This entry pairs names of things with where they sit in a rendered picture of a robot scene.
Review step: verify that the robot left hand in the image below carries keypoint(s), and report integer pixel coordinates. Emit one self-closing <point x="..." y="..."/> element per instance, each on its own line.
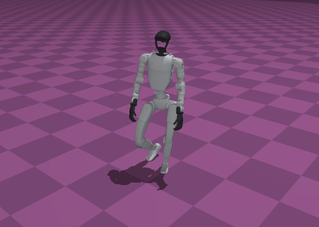
<point x="179" y="119"/>

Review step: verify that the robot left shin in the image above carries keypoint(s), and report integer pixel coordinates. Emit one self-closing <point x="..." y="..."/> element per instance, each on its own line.
<point x="166" y="152"/>

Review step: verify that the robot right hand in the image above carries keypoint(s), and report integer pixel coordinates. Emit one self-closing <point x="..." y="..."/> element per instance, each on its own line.
<point x="132" y="110"/>

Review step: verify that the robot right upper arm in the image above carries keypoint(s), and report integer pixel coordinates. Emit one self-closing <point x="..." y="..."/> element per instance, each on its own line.
<point x="141" y="67"/>

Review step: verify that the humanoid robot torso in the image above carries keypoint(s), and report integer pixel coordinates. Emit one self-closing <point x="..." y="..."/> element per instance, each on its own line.
<point x="160" y="75"/>

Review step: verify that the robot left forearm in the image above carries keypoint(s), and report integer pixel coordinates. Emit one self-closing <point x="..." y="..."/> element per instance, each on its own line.
<point x="180" y="97"/>

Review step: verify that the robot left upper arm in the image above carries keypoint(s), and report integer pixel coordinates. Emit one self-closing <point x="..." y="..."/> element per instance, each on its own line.
<point x="179" y="65"/>

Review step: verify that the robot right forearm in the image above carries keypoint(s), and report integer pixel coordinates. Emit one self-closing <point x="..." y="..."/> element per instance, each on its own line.
<point x="136" y="90"/>

